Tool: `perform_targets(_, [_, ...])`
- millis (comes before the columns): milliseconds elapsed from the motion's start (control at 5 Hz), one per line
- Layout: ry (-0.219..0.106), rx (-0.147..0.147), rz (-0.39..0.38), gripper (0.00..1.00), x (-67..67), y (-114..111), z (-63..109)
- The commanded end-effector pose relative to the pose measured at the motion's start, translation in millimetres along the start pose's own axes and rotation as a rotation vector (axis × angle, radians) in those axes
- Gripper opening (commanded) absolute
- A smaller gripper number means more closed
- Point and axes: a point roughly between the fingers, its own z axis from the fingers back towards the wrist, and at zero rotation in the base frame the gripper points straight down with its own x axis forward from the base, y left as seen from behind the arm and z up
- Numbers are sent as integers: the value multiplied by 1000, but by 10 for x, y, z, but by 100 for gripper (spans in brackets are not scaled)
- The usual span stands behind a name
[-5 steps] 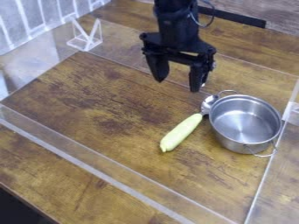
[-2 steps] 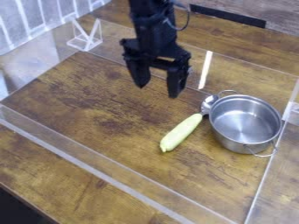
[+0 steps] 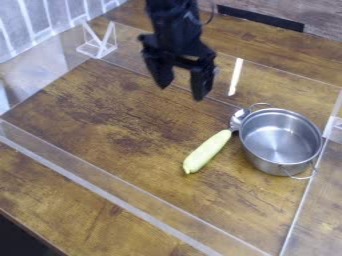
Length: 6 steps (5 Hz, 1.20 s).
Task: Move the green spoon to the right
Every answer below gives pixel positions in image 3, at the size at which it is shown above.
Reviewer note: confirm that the clear acrylic enclosure wall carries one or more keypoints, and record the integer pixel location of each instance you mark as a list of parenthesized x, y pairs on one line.
[(92, 149)]

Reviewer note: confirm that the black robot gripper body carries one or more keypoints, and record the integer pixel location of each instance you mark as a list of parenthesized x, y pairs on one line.
[(175, 39)]

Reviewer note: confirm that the clear acrylic triangular bracket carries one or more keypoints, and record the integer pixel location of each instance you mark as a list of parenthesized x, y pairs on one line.
[(97, 47)]

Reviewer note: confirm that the green handled metal spoon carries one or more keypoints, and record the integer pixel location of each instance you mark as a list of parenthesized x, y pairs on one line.
[(212, 145)]

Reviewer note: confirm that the stainless steel pot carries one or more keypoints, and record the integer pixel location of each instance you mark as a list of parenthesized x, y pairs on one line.
[(282, 141)]

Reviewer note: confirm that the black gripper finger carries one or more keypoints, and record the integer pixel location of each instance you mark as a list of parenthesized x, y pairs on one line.
[(202, 80), (159, 71)]

